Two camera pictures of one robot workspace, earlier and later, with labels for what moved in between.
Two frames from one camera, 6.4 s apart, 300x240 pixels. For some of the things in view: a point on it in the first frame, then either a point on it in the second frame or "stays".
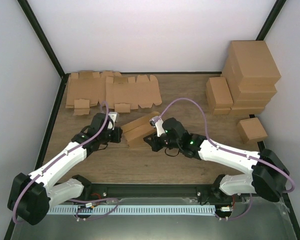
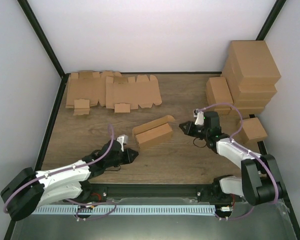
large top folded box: (250, 62) stays
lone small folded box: (251, 130) stays
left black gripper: (118, 134) → (129, 159)
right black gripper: (153, 143) → (189, 130)
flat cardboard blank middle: (124, 93) stays
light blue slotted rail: (131, 209) stays
